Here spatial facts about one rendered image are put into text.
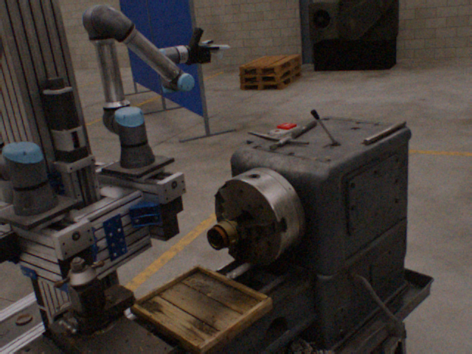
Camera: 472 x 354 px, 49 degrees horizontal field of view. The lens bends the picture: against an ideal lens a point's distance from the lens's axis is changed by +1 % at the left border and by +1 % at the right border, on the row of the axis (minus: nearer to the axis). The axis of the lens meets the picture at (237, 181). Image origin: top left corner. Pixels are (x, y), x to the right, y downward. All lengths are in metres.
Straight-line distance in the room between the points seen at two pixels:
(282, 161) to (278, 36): 10.80
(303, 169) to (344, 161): 0.14
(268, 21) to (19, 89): 10.80
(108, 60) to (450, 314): 2.24
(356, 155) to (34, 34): 1.24
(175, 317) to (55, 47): 1.12
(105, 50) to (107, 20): 0.16
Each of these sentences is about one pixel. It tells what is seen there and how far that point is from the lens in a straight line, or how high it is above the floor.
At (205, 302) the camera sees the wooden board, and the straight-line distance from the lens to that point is 1.69.
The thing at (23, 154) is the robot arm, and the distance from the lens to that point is 1.85.
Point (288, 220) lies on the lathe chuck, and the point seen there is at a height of 1.11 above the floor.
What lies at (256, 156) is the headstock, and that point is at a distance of 1.84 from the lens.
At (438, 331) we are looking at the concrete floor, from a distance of 3.04.
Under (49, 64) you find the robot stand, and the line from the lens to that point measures 2.10.
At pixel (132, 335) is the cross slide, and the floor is 0.97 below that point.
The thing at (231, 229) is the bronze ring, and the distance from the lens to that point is 1.63.
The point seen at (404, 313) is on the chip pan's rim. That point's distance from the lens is 2.19.
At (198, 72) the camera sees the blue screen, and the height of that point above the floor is 0.85.
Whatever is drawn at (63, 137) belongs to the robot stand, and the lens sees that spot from 2.05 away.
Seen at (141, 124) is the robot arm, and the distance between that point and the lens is 2.15.
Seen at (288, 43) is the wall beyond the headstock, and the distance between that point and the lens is 12.43.
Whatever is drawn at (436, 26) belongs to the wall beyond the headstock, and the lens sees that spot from 11.57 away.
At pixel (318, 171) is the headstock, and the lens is 1.67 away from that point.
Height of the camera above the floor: 1.82
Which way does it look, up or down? 21 degrees down
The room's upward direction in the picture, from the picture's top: 6 degrees counter-clockwise
